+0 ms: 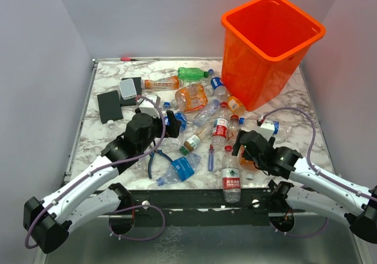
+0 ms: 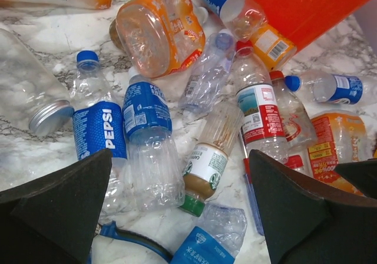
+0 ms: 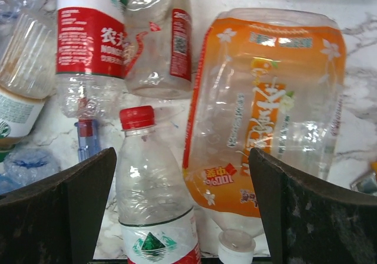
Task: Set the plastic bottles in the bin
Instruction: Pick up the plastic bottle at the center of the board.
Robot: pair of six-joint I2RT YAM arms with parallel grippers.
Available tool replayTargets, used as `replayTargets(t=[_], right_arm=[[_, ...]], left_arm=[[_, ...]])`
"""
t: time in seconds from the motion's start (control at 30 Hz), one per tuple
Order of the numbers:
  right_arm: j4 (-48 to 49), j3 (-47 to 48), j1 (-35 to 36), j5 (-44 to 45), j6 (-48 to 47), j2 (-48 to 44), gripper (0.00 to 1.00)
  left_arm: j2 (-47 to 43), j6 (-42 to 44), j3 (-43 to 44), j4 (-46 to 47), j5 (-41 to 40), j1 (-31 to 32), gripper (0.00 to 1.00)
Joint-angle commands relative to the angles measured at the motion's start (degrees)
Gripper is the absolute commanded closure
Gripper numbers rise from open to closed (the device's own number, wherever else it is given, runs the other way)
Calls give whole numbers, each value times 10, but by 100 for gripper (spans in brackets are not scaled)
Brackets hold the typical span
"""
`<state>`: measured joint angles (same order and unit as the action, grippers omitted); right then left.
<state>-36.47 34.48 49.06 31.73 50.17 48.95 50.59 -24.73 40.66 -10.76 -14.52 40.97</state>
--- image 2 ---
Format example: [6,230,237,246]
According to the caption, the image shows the Pocari Sweat bottle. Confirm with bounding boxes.
[123,67,185,212]

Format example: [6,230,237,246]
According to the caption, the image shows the clear jar metal lid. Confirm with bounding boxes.
[1,29,74,136]

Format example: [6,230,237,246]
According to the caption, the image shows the blue handled pliers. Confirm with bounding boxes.
[95,221,173,263]

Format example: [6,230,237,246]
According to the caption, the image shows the crushed blue label water bottle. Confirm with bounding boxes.
[171,202,247,264]

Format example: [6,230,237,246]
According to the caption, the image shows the small orange juice bottle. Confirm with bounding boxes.
[250,23,297,72]

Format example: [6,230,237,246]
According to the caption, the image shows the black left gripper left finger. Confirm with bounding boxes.
[1,150,112,263]

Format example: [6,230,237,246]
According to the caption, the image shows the orange plastic bin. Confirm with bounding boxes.
[254,0,370,50]

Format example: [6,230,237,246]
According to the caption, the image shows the red label water bottle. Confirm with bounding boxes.
[232,41,289,164]

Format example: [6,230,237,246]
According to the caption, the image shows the crushed clear blue-cap bottle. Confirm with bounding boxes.
[178,29,236,114]

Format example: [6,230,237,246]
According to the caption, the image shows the orange label bottle right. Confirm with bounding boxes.
[284,110,375,197]

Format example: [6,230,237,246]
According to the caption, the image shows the Pepsi bottle centre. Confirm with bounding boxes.
[70,50,128,218]

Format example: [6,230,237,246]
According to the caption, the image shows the clear red-cap printed bottle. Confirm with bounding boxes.
[269,71,318,152]

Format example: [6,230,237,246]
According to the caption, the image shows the Starbucks coffee bottle green cap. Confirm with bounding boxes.
[180,101,244,217]

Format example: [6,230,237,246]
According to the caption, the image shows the large orange label jug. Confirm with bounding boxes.
[109,0,209,79]

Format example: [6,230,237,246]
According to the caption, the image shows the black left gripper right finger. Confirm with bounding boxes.
[249,150,376,263]

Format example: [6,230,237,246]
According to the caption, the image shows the Pepsi bottle right side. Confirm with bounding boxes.
[285,70,376,105]

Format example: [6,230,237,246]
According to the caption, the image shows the Pepsi bottle beside bin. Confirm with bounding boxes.
[200,0,266,42]

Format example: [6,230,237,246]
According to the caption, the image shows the red blue screwdriver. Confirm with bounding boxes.
[239,128,264,236]

